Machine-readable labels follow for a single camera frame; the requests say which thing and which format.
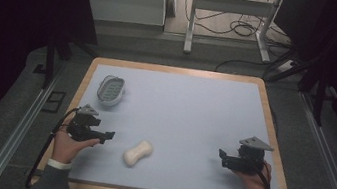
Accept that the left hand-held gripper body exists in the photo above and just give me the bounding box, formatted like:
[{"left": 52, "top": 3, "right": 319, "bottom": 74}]
[{"left": 65, "top": 101, "right": 112, "bottom": 147}]

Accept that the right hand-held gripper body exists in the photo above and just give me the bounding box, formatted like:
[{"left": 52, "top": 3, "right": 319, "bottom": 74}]
[{"left": 224, "top": 132, "right": 276, "bottom": 178}]

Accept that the white soap bar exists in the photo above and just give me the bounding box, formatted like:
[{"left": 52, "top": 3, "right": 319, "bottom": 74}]
[{"left": 120, "top": 136, "right": 156, "bottom": 172}]

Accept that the grey soap dish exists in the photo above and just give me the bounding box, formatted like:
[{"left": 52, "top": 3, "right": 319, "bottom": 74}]
[{"left": 94, "top": 72, "right": 129, "bottom": 109}]

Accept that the person's left hand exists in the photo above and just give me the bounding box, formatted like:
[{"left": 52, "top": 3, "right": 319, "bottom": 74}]
[{"left": 50, "top": 121, "right": 103, "bottom": 170}]

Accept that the person's right hand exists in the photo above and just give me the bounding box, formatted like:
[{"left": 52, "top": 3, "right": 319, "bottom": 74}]
[{"left": 231, "top": 156, "right": 278, "bottom": 189}]

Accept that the light blue table mat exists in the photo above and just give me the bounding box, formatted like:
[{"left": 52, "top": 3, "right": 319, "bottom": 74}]
[{"left": 67, "top": 58, "right": 301, "bottom": 189}]

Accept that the black stand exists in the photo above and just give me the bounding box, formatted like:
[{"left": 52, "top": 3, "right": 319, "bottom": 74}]
[
  {"left": 38, "top": 30, "right": 102, "bottom": 97},
  {"left": 259, "top": 0, "right": 337, "bottom": 129}
]

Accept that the white power strip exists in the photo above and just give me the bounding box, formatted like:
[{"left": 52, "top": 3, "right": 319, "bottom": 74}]
[{"left": 275, "top": 57, "right": 298, "bottom": 76}]

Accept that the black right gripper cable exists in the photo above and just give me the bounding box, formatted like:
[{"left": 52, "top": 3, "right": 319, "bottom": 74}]
[{"left": 242, "top": 155, "right": 280, "bottom": 189}]

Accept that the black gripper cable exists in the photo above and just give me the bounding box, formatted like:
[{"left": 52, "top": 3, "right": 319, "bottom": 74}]
[
  {"left": 242, "top": 155, "right": 280, "bottom": 189},
  {"left": 24, "top": 100, "right": 83, "bottom": 189}
]

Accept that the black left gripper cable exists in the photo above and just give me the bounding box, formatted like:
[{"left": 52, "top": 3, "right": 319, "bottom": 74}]
[{"left": 24, "top": 100, "right": 83, "bottom": 189}]

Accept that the black floor bracket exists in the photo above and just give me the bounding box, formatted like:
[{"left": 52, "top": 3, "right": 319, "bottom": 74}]
[{"left": 41, "top": 88, "right": 68, "bottom": 115}]

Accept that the black floor cable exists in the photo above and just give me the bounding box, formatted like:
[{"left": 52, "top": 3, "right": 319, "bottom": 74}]
[{"left": 214, "top": 54, "right": 275, "bottom": 81}]

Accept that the tangle of black floor cables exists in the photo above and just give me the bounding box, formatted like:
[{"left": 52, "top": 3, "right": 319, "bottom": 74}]
[{"left": 179, "top": 0, "right": 295, "bottom": 47}]

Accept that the white desk frame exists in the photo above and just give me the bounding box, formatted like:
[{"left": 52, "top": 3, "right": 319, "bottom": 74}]
[{"left": 182, "top": 0, "right": 282, "bottom": 67}]

